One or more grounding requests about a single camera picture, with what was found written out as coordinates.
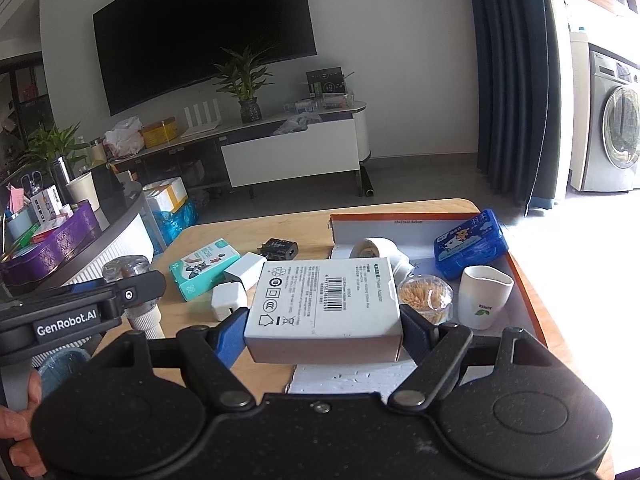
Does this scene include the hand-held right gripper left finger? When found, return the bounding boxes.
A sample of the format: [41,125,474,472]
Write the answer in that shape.
[95,308,256,408]

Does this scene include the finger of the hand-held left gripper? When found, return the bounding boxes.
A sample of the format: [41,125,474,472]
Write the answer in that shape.
[107,270,167,317]

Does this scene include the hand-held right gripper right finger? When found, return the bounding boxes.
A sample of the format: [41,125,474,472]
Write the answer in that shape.
[384,305,563,408]

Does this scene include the clear liquid refill bottle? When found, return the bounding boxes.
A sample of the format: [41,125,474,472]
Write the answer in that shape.
[102,255,165,343]

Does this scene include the white usb charger cube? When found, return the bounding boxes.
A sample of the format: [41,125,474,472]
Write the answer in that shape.
[211,282,249,321]

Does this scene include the toothpick jar with blue lid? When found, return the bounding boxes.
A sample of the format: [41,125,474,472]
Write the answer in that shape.
[397,274,455,326]

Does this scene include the teal cardboard box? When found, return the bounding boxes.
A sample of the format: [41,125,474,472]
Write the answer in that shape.
[168,238,242,302]

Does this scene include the white power adapter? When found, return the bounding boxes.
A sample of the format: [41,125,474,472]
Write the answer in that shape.
[223,253,267,291]

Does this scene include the white ceramic cup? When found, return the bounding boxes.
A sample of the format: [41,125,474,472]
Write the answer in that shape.
[459,265,515,331]

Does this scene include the orange-rimmed cardboard box tray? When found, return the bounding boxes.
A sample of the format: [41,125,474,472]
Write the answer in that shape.
[287,211,556,396]

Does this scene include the white adapter packaging box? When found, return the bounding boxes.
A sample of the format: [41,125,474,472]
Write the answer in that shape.
[241,258,405,365]

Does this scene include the black usb charger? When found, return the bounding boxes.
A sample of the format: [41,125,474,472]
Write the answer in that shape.
[254,238,298,261]

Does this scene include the blue printed tissue box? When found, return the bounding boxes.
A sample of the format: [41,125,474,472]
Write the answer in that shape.
[433,209,510,280]

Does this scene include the person's left hand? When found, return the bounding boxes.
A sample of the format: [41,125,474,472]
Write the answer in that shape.
[0,369,46,478]

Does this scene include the blue trash bin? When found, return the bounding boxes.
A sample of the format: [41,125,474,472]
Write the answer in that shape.
[32,350,93,401]

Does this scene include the round dark coffee table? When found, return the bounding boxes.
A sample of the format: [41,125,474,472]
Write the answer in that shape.
[0,170,156,306]

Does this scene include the blue plastic bag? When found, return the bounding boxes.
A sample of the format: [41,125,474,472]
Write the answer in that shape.
[150,200,201,246]

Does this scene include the purple tin tray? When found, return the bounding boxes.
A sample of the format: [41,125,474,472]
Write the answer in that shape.
[0,200,103,288]

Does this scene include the white and orange carton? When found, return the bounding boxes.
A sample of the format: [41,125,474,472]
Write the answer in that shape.
[142,177,188,213]

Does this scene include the paper cup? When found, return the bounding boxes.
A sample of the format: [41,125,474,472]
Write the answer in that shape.
[65,171,101,212]

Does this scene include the steel bottle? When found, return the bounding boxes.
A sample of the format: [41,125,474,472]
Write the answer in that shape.
[50,156,76,206]

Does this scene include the white plastic bag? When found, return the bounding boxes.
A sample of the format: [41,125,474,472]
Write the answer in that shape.
[103,116,146,158]

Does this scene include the yellow box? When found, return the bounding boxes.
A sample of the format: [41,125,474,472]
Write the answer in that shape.
[141,116,179,149]

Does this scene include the leafy green plant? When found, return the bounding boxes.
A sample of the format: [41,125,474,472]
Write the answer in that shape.
[15,122,91,181]

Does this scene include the white router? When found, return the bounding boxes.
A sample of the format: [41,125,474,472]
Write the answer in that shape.
[180,101,223,138]

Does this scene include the white tv cabinet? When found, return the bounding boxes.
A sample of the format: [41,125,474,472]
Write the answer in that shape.
[107,100,372,196]

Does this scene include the grey plastic bag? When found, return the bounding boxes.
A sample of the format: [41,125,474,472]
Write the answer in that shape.
[272,112,323,136]

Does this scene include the potted plant in dark vase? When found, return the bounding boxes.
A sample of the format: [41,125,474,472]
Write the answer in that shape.
[212,45,273,125]

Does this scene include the black and green box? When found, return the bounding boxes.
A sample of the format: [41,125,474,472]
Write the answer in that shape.
[306,66,348,98]

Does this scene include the dark blue curtain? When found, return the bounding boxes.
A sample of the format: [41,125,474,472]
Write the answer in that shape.
[464,0,571,216]

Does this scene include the silver washing machine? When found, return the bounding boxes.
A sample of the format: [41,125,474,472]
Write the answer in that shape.
[570,32,640,193]

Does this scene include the black wall television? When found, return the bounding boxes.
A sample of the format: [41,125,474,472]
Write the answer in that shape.
[92,0,318,117]

